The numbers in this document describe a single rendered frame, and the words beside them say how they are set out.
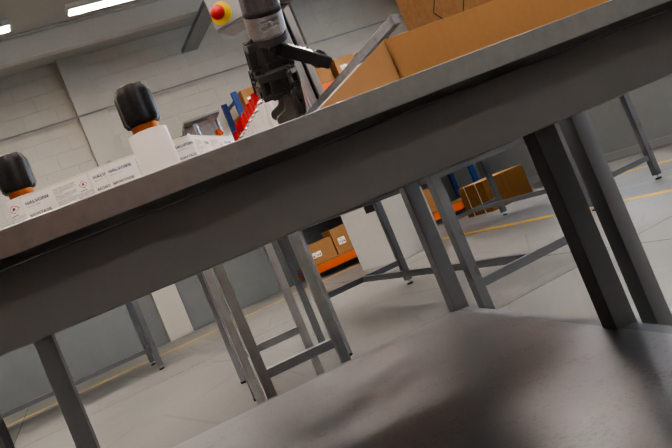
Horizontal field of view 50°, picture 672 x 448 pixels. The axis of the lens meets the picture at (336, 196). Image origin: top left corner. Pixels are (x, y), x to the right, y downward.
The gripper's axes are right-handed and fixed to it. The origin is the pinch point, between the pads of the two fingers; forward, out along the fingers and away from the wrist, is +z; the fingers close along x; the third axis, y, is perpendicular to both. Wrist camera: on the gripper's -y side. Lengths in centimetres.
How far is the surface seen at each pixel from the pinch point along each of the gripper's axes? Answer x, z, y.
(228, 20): -50, -13, -2
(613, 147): -461, 354, -478
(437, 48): 80, -36, 9
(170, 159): -16.4, 3.4, 26.3
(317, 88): -31.2, 5.2, -14.8
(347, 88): 68, -30, 13
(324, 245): -604, 414, -156
